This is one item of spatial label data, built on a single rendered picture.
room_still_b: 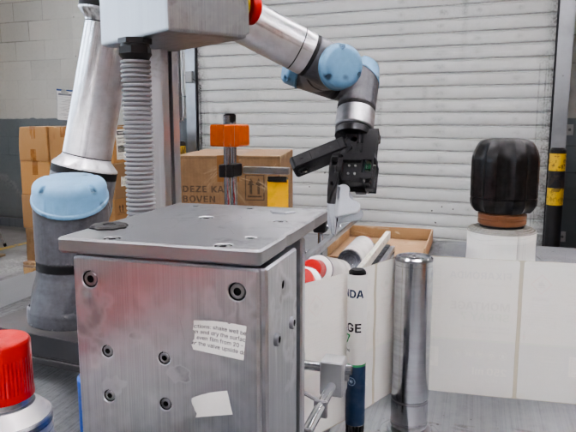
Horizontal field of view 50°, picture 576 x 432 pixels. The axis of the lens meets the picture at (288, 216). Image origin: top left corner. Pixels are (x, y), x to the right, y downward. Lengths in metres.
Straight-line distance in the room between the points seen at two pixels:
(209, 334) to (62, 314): 0.73
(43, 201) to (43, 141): 3.78
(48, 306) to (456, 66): 4.29
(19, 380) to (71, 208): 0.65
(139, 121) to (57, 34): 6.33
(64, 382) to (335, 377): 0.54
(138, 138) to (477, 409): 0.48
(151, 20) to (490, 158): 0.42
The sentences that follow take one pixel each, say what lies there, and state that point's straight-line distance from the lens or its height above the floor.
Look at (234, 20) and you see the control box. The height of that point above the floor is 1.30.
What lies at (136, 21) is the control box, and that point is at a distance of 0.69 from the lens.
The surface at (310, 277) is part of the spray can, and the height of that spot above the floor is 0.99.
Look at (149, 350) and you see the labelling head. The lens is 0.32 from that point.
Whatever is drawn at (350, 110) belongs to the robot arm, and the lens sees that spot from 1.19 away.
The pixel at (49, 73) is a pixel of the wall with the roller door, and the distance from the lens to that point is 7.04.
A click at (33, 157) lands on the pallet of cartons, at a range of 4.86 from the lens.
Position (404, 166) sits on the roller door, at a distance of 5.07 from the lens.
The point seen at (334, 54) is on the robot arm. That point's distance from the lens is 1.05.
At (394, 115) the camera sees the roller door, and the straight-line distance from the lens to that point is 5.08.
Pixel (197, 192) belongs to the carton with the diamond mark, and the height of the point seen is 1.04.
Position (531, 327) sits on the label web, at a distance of 0.67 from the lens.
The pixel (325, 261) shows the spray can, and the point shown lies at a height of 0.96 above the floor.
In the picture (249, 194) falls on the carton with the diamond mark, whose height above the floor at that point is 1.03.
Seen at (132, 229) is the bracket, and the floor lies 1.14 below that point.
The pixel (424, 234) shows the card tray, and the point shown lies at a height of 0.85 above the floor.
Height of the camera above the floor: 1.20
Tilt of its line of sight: 9 degrees down
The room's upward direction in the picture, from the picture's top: straight up
